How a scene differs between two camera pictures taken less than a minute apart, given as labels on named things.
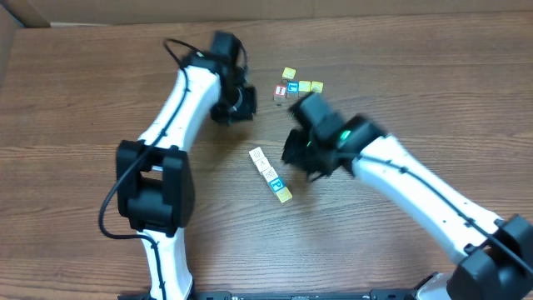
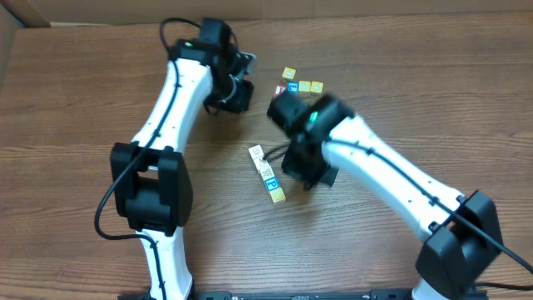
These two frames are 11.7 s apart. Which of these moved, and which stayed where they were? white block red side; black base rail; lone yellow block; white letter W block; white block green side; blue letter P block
Moved: lone yellow block; blue letter P block
Stayed: white letter W block; white block green side; black base rail; white block red side
